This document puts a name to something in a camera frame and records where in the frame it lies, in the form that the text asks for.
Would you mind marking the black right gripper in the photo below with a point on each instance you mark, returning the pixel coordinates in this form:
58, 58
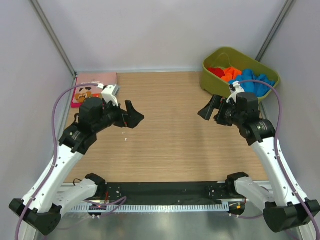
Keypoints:
217, 102

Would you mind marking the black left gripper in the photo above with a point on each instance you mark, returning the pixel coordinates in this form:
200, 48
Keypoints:
130, 119

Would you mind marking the dusty pink t shirt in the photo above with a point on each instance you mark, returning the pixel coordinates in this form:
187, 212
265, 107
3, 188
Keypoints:
105, 78

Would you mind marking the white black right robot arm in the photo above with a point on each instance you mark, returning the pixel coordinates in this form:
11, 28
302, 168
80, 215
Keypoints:
287, 206

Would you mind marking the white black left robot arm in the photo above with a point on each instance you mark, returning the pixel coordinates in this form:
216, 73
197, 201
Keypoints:
42, 207

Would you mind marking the red t shirt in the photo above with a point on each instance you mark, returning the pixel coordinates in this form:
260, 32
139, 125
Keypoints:
217, 71

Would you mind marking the orange t shirt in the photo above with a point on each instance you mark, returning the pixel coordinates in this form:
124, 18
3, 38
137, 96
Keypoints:
231, 73

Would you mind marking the blue t shirt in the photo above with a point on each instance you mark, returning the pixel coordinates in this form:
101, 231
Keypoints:
253, 84

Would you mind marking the olive green plastic bin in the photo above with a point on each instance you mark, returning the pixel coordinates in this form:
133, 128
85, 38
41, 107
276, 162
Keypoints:
226, 57

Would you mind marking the folded magenta t shirt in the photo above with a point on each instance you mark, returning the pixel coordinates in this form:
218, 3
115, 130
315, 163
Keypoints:
77, 100

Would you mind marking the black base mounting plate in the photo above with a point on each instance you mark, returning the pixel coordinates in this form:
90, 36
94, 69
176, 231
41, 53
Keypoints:
168, 193

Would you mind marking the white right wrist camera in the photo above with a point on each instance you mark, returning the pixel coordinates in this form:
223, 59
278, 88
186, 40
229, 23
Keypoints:
235, 88

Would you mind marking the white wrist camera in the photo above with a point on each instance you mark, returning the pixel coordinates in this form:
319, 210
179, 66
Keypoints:
235, 88
109, 93

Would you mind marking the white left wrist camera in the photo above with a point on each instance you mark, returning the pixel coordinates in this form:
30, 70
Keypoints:
109, 93

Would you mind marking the white slotted cable duct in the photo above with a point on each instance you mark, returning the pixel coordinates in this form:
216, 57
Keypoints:
88, 208

